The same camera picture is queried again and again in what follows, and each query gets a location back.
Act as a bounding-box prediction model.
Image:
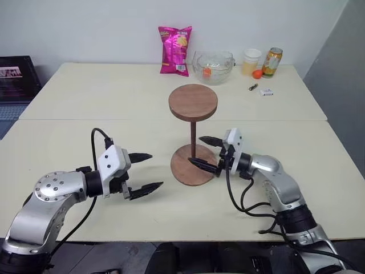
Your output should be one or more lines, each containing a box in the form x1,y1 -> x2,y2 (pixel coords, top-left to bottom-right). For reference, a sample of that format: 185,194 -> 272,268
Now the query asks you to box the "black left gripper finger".
128,152 -> 154,165
129,182 -> 164,202

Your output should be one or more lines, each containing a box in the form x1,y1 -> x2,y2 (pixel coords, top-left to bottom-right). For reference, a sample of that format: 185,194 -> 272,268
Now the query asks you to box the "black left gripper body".
109,170 -> 133,201

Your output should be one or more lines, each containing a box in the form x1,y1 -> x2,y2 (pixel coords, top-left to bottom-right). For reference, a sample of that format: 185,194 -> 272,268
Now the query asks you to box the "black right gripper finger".
198,136 -> 225,148
187,157 -> 220,176

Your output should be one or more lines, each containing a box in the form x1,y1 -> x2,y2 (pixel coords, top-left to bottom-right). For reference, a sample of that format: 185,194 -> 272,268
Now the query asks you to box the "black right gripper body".
214,143 -> 234,178

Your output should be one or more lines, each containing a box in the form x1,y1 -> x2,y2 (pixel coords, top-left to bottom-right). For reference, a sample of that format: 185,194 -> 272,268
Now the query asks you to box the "dark wooden pole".
189,119 -> 198,159

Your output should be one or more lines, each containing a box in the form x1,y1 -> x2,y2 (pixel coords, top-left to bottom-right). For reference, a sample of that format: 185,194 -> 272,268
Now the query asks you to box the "round wooden base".
170,143 -> 219,187

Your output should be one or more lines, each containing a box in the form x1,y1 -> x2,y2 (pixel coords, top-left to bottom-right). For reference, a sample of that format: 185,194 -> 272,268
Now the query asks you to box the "round wooden disc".
168,83 -> 219,122

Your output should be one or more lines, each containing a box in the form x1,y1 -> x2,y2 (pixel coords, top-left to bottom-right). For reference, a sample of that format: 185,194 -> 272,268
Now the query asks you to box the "clear glass bowl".
191,50 -> 237,86

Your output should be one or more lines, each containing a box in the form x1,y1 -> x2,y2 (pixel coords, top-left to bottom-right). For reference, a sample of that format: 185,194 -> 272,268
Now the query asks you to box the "dark rounded shape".
147,242 -> 186,274

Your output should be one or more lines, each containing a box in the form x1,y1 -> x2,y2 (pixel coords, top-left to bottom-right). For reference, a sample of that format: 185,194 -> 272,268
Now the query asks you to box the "clear plastic cup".
242,48 -> 262,76

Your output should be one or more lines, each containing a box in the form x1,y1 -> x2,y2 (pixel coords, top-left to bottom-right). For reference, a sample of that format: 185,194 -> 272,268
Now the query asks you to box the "pink chips bag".
158,25 -> 193,78

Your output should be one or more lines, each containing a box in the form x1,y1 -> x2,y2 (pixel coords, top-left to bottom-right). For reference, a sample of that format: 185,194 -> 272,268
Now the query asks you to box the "orange drink can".
261,47 -> 284,79

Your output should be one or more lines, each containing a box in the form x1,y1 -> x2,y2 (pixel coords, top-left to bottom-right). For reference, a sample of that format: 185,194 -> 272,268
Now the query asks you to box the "black laptop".
0,55 -> 43,141

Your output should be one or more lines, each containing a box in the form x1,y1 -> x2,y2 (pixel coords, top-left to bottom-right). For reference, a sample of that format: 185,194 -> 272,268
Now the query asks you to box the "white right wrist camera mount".
221,127 -> 244,175

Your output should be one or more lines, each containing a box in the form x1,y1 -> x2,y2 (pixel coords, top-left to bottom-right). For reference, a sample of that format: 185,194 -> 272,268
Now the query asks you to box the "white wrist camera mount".
96,144 -> 132,198
221,127 -> 244,175

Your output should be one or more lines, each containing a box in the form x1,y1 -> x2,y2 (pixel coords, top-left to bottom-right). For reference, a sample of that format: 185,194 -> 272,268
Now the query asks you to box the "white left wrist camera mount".
96,144 -> 132,198

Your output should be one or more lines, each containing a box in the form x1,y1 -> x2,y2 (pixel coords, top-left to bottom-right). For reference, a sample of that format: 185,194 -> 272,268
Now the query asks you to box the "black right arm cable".
225,167 -> 356,271

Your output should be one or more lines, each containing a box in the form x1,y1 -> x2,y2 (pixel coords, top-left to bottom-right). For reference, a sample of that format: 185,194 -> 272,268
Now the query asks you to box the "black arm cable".
48,127 -> 115,266
225,167 -> 356,271

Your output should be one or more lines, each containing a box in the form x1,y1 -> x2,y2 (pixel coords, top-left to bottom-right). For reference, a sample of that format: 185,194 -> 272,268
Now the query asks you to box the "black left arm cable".
48,127 -> 115,266

